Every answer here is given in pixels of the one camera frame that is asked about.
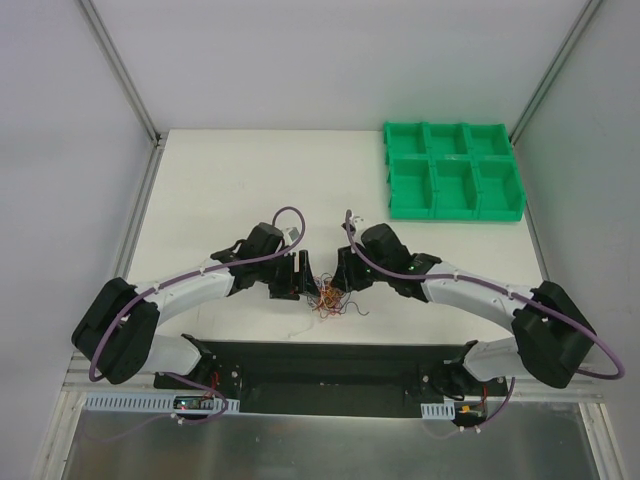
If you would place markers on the white cable duct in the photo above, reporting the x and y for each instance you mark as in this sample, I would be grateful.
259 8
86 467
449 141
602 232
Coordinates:
438 411
159 403

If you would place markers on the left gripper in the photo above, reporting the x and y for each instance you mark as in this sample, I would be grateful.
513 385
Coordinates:
291 275

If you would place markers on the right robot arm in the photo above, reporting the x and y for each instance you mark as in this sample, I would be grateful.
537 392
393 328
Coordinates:
549 336

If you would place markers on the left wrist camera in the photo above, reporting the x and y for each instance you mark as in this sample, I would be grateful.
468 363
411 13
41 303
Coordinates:
290 235

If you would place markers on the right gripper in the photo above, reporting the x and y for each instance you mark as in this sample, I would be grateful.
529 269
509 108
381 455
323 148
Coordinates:
351 270

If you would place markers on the left white cable duct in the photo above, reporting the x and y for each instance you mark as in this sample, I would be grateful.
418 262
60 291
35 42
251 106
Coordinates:
159 403

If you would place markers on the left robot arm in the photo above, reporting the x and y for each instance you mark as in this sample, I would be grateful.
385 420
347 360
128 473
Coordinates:
118 333

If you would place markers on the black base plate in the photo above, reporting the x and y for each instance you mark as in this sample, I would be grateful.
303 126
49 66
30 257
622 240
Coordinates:
388 381

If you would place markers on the right white cable duct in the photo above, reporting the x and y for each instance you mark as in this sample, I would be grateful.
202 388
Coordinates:
438 411

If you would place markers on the green compartment bin tray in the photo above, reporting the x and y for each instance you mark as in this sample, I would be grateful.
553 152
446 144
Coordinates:
452 172

